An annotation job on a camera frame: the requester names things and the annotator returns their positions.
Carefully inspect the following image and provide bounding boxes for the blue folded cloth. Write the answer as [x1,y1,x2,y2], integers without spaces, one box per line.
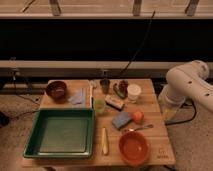
[68,88,86,105]

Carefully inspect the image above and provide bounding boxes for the white plastic spoon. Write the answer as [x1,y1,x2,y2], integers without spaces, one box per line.
[89,80,97,108]

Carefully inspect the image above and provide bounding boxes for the dark red small object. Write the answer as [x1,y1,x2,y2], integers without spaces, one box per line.
[119,80,128,92]

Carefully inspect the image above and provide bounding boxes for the metal spoon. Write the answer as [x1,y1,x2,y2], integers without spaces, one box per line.
[122,124,154,133]

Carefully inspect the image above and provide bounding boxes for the orange fruit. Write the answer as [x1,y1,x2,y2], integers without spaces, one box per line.
[132,111,144,123]

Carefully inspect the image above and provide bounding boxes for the light green cup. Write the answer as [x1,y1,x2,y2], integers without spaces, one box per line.
[93,99,106,114]

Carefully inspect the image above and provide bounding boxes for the blue yellow sponge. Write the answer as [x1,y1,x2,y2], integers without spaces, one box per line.
[112,112,131,129]

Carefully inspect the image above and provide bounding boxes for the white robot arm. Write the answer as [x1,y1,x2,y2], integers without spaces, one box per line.
[158,60,213,121]

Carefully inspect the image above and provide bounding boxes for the green toy vegetable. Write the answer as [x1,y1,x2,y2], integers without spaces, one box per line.
[113,83,126,99]

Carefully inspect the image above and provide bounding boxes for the black cable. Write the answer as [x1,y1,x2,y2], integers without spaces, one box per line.
[119,10,157,77]

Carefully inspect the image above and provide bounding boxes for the green plastic tray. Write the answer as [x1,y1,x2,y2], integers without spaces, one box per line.
[23,108,95,159]

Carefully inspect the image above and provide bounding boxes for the black white eraser block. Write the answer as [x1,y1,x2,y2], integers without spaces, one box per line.
[105,95,124,110]

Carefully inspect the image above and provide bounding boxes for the dark grey cup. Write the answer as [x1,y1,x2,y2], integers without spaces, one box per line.
[100,79,110,94]

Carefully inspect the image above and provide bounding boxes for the white cup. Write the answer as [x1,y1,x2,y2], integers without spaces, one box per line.
[127,84,142,102]

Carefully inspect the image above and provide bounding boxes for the dark red bowl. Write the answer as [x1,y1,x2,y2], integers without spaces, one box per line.
[45,81,67,100]

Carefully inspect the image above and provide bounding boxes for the orange plastic bowl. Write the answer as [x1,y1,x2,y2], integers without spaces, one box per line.
[119,131,150,167]

